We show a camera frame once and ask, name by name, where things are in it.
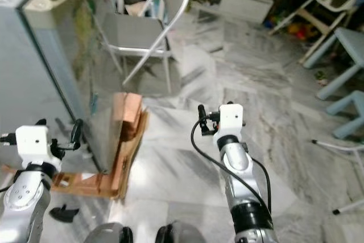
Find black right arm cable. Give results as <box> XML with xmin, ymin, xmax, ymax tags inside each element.
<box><xmin>191</xmin><ymin>118</ymin><xmax>273</xmax><ymax>213</ymax></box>

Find grey folding chair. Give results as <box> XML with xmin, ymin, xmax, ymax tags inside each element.
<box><xmin>98</xmin><ymin>0</ymin><xmax>192</xmax><ymax>94</ymax></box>

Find grey robot leg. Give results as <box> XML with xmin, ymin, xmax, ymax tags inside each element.
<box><xmin>155</xmin><ymin>221</ymin><xmax>212</xmax><ymax>243</ymax></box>
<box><xmin>82</xmin><ymin>223</ymin><xmax>133</xmax><ymax>243</ymax></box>

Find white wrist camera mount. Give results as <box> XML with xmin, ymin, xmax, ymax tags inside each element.
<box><xmin>216</xmin><ymin>102</ymin><xmax>245</xmax><ymax>137</ymax></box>
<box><xmin>15</xmin><ymin>124</ymin><xmax>52</xmax><ymax>167</ymax></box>

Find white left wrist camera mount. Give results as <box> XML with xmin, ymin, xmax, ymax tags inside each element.
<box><xmin>15</xmin><ymin>124</ymin><xmax>52</xmax><ymax>167</ymax></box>

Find grey left robot leg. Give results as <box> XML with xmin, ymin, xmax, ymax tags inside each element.
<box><xmin>82</xmin><ymin>223</ymin><xmax>133</xmax><ymax>243</ymax></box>

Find pale blue small table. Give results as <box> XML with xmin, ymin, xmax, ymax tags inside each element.
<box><xmin>316</xmin><ymin>27</ymin><xmax>364</xmax><ymax>101</ymax></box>

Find small black floor object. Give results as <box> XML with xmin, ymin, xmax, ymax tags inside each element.
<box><xmin>49</xmin><ymin>204</ymin><xmax>81</xmax><ymax>224</ymax></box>

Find white metal rack legs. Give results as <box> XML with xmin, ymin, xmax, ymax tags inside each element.
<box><xmin>312</xmin><ymin>138</ymin><xmax>364</xmax><ymax>216</ymax></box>

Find brown wooden fridge base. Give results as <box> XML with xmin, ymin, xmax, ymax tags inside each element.
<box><xmin>2</xmin><ymin>92</ymin><xmax>150</xmax><ymax>200</ymax></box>

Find small grey fridge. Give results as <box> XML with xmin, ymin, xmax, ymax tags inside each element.
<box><xmin>0</xmin><ymin>0</ymin><xmax>100</xmax><ymax>167</ymax></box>

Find fridge door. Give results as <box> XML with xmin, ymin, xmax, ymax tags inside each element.
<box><xmin>20</xmin><ymin>0</ymin><xmax>127</xmax><ymax>174</ymax></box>

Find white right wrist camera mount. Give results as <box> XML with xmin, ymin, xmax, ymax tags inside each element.
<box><xmin>216</xmin><ymin>102</ymin><xmax>245</xmax><ymax>137</ymax></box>

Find pale blue stool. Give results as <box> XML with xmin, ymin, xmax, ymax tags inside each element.
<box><xmin>326</xmin><ymin>90</ymin><xmax>364</xmax><ymax>140</ymax></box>

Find grey right robot leg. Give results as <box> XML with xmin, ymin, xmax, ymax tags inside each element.
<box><xmin>155</xmin><ymin>221</ymin><xmax>212</xmax><ymax>243</ymax></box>

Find colourful toy pile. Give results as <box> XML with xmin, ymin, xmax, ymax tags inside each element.
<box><xmin>262</xmin><ymin>18</ymin><xmax>315</xmax><ymax>42</ymax></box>

